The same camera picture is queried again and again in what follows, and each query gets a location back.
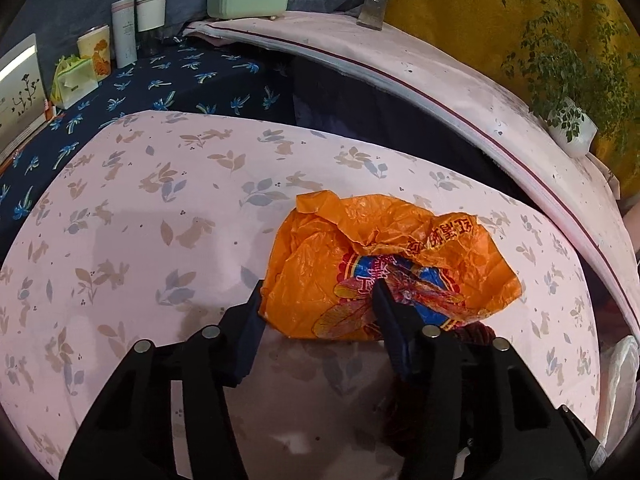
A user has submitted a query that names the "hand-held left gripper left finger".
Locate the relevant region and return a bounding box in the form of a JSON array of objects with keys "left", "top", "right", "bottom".
[{"left": 57, "top": 280, "right": 267, "bottom": 480}]

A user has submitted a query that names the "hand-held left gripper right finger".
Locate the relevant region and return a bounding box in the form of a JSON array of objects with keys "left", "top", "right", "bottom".
[{"left": 369, "top": 279, "right": 591, "bottom": 480}]

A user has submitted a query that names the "orange printed plastic bag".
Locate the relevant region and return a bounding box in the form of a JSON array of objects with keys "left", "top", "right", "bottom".
[{"left": 259, "top": 191, "right": 523, "bottom": 342}]

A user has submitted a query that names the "white bin with plastic liner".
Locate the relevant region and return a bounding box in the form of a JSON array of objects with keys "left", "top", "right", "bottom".
[{"left": 597, "top": 335, "right": 640, "bottom": 451}]

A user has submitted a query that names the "pink rabbit print tablecloth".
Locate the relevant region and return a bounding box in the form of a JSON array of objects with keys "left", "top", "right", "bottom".
[{"left": 0, "top": 109, "right": 601, "bottom": 480}]

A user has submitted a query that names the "dark purple cloth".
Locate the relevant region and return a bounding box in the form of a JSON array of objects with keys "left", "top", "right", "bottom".
[{"left": 290, "top": 55, "right": 541, "bottom": 201}]

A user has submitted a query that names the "navy floral cloth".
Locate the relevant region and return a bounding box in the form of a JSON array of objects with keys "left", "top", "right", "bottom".
[{"left": 0, "top": 35, "right": 296, "bottom": 261}]

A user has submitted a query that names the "pink sheet with red stripe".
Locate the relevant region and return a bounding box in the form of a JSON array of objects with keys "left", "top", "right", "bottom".
[{"left": 182, "top": 10, "right": 640, "bottom": 336}]

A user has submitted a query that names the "green plant in white pot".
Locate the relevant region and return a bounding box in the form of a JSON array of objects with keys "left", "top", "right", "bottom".
[{"left": 495, "top": 0, "right": 640, "bottom": 158}]

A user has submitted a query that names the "green tissue packet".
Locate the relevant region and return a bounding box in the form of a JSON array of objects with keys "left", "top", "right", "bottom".
[{"left": 51, "top": 55, "right": 99, "bottom": 110}]

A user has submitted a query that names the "yellow floral cup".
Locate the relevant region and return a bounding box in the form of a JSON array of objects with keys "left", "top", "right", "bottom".
[{"left": 76, "top": 25, "right": 112, "bottom": 81}]

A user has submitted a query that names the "white tube bottle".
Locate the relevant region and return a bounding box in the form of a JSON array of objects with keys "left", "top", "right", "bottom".
[{"left": 111, "top": 0, "right": 138, "bottom": 69}]

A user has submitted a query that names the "yellow backdrop cloth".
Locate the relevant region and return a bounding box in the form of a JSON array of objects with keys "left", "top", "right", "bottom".
[{"left": 385, "top": 0, "right": 640, "bottom": 181}]

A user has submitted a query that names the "white framed picture card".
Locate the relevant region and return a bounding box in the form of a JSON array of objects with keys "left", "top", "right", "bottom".
[{"left": 0, "top": 33, "right": 61, "bottom": 161}]

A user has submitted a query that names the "white cylindrical jar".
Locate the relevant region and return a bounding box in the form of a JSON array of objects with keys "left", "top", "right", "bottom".
[{"left": 136, "top": 0, "right": 168, "bottom": 58}]

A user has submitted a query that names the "blue backdrop cloth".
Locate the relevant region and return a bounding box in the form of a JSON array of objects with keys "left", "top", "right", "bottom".
[{"left": 15, "top": 0, "right": 381, "bottom": 61}]

